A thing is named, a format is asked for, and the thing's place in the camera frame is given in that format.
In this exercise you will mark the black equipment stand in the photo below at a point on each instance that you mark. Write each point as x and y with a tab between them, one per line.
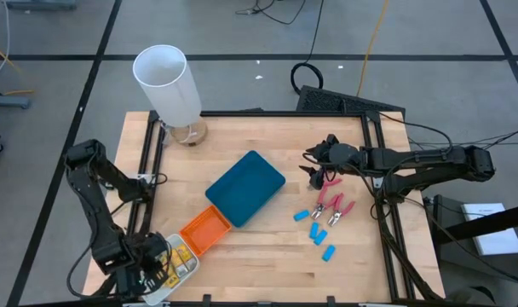
485	226

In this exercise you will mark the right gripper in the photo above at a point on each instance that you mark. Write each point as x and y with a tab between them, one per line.
342	155

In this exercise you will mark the white booklet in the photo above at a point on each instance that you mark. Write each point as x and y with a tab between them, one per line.
480	211

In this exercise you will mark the white plastic bin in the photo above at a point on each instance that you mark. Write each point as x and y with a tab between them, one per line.
176	239

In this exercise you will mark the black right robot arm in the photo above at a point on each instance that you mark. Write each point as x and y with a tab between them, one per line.
412	158

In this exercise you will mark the grey furniture foot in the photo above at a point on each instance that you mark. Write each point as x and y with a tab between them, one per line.
42	4
7	102

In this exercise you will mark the black table clamp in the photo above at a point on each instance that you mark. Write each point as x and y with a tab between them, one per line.
331	300
207	299

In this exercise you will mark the orange slotted plastic basket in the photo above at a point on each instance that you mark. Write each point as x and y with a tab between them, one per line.
205	230

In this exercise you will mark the yellow staples pack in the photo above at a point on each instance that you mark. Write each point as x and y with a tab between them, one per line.
176	266
171	282
179	255
189	256

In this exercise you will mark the blue eraser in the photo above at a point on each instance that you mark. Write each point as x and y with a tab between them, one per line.
314	230
329	253
320	237
301	215

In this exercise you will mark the teal plastic bin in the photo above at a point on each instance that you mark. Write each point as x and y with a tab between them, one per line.
244	187

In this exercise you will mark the white shade table lamp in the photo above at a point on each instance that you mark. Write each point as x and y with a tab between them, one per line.
169	85

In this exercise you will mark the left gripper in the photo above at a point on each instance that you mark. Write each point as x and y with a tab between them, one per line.
144	256

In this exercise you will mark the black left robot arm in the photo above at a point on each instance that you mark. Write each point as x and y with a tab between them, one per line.
93	213

